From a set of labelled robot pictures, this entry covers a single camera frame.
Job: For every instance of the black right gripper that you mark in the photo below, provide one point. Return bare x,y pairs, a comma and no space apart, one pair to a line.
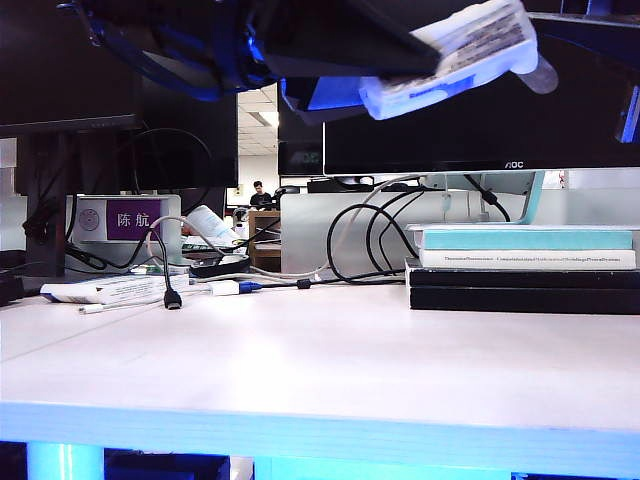
600,25

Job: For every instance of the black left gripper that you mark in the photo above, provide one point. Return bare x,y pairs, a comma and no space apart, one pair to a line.
200,50

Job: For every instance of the narrow black monitor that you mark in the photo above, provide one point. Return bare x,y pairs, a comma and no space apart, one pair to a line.
300,150

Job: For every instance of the black monitor base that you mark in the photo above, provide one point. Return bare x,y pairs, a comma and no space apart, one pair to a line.
325,186

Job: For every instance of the black AOC monitor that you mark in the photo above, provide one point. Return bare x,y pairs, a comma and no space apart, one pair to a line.
500,145

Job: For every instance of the person in black shirt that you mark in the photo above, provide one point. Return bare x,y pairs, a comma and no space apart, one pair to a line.
260,197

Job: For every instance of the black monitor back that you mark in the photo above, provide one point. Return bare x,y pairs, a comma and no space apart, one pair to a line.
200,150

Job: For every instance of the grey partition panel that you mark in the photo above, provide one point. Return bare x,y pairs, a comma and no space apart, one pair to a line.
310,225

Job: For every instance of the brown wooden cabinet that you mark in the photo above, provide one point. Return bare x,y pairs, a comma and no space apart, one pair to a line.
260,220

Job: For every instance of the teal book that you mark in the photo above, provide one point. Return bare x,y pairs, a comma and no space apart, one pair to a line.
500,241

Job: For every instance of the white tube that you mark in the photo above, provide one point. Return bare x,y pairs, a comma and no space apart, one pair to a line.
210,222

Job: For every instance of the white book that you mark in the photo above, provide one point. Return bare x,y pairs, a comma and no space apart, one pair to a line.
430,260

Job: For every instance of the black bowl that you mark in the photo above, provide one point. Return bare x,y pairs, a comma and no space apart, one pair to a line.
220,270

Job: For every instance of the blue VGA connector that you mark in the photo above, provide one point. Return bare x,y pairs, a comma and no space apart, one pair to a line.
250,287

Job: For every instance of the white adapter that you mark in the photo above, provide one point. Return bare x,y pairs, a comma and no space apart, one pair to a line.
224,288

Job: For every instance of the white nameplate with purple label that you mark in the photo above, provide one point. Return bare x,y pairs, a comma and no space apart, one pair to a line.
132,220

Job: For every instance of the black monitor with thin bezel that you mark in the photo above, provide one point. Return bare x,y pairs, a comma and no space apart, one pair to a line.
50,90

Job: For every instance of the white printed paper pack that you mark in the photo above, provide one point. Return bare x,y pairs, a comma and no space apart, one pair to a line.
125,289

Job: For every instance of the dark monitor stand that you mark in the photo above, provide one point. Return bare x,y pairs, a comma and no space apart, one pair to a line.
45,200

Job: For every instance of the blue table leg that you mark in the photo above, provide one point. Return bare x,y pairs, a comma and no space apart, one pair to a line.
65,462

